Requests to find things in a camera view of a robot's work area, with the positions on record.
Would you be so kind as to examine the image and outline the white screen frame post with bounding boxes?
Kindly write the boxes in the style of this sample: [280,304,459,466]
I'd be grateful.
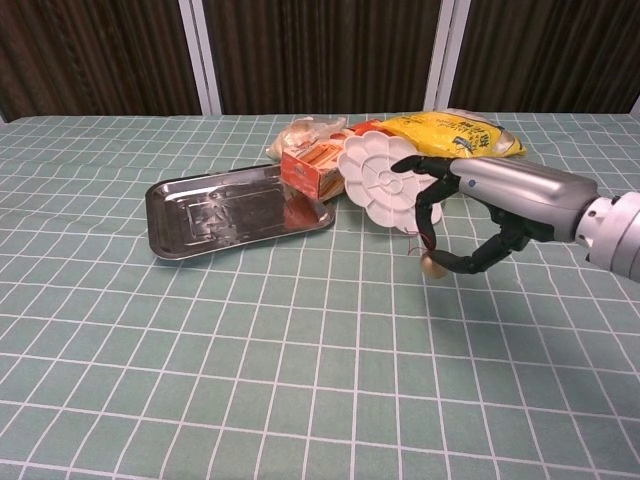
[423,0,470,114]
[178,0,223,116]

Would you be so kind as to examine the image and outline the orange snack packet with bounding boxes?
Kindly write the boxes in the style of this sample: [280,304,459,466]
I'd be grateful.
[343,118,390,142]

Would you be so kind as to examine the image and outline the orange cardboard box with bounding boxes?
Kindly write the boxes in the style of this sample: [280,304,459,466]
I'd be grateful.
[279,141,347,202]

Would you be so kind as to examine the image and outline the clear bag white contents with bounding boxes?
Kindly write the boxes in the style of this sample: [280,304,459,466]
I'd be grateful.
[267,115,350,162]

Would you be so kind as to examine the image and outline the yellow cotton ball bag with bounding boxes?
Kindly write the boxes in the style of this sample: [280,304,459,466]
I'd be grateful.
[378,110,529,161]

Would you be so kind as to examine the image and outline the white flower paint palette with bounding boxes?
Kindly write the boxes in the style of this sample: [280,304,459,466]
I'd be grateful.
[337,130,445,236]

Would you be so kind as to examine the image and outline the stainless steel tray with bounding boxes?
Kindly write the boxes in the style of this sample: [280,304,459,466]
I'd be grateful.
[144,163,337,262]

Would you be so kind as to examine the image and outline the dark brown screen panel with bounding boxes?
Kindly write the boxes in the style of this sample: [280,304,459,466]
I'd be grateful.
[448,0,640,114]
[0,0,202,122]
[202,0,445,115]

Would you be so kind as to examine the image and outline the green checkered tablecloth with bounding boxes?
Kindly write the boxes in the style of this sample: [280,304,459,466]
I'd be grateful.
[0,112,640,480]

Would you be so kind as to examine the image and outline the small golden bell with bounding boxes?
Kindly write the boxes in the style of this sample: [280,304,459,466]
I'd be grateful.
[405,230,450,279]

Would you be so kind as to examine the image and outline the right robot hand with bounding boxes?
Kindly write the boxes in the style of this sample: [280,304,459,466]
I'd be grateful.
[390,154,600,276]

